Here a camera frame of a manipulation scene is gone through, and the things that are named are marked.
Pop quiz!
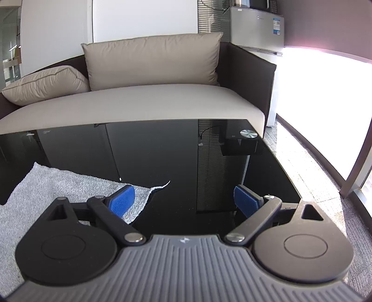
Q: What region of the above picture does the small beige cushion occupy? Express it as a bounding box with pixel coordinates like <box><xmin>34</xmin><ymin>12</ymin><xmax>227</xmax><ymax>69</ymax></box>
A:
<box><xmin>1</xmin><ymin>65</ymin><xmax>91</xmax><ymax>107</ymax></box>

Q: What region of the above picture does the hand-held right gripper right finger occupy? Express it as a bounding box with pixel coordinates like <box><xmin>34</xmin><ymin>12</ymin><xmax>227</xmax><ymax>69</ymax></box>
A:
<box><xmin>224</xmin><ymin>185</ymin><xmax>328</xmax><ymax>244</ymax></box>

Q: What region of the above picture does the grey towel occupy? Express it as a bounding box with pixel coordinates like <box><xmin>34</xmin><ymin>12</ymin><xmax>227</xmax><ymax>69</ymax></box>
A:
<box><xmin>0</xmin><ymin>162</ymin><xmax>171</xmax><ymax>282</ymax></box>

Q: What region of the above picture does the silver refrigerator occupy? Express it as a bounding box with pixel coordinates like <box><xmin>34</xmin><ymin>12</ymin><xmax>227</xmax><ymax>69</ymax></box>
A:
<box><xmin>229</xmin><ymin>6</ymin><xmax>285</xmax><ymax>128</ymax></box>

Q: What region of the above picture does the black glass table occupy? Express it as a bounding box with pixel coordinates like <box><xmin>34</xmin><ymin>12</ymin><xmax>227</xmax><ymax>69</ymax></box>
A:
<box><xmin>0</xmin><ymin>118</ymin><xmax>309</xmax><ymax>236</ymax></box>

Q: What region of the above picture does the black microwave oven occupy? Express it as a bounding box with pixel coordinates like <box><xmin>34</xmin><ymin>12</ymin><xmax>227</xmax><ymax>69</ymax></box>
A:
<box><xmin>232</xmin><ymin>0</ymin><xmax>276</xmax><ymax>13</ymax></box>

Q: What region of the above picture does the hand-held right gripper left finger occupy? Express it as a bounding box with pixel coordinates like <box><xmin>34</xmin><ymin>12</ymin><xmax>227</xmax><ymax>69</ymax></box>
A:
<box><xmin>43</xmin><ymin>185</ymin><xmax>146</xmax><ymax>244</ymax></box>

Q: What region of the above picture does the beige and brown sofa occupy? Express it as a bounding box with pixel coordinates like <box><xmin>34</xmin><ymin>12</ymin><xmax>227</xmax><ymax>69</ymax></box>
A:
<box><xmin>0</xmin><ymin>33</ymin><xmax>277</xmax><ymax>139</ymax></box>

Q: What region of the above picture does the large beige cushion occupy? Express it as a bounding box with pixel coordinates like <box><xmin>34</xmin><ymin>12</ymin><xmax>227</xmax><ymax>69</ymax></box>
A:
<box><xmin>81</xmin><ymin>32</ymin><xmax>224</xmax><ymax>92</ymax></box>

